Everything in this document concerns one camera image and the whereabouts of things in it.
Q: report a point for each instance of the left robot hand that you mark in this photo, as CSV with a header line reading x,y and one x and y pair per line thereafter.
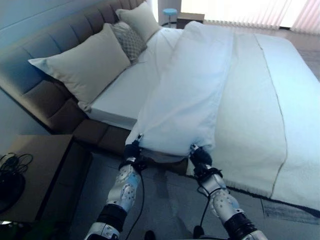
x,y
131,150

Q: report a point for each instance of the white mattress sheet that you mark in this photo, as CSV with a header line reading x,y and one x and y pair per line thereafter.
x,y
130,82

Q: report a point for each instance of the blue round stool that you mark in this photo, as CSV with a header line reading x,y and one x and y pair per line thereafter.
x,y
169,13

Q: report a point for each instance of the brown upholstered bed frame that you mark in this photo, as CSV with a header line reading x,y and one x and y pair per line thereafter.
x,y
50,75

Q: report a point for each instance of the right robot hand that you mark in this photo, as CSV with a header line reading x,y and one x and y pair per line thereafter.
x,y
201,155

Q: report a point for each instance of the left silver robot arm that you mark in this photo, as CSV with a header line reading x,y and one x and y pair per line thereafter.
x,y
117,195

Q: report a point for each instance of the brown wooden nightstand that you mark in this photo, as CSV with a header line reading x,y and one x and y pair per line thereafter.
x,y
190,19

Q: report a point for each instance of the white vertical blinds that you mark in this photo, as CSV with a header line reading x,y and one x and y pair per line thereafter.
x,y
250,12

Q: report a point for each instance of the large cream pillow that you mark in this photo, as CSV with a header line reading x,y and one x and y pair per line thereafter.
x,y
82,66

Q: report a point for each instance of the brown bedside table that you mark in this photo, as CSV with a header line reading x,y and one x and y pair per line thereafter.
x,y
37,175

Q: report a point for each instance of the white duvet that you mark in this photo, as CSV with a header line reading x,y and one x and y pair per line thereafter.
x,y
237,100

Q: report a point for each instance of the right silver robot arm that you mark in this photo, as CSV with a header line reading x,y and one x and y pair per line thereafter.
x,y
225,202

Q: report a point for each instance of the grey patterned cushion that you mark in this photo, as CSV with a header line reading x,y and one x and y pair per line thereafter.
x,y
129,41

